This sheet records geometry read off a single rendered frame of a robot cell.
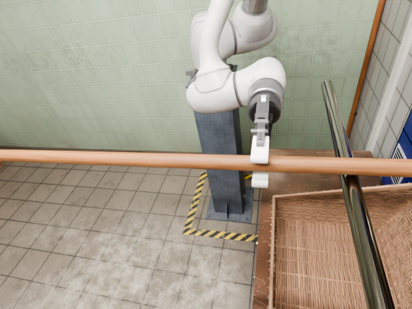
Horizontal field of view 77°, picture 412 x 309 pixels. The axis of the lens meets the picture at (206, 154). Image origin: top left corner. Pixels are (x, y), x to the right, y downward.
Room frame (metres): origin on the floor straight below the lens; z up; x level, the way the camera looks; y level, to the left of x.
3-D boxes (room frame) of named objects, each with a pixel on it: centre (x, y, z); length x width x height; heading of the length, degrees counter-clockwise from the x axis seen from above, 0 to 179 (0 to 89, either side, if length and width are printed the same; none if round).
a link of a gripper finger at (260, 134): (0.38, -0.11, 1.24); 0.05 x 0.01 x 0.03; 160
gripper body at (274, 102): (0.49, -0.15, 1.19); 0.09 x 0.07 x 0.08; 160
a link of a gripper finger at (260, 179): (0.35, -0.10, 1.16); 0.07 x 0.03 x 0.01; 160
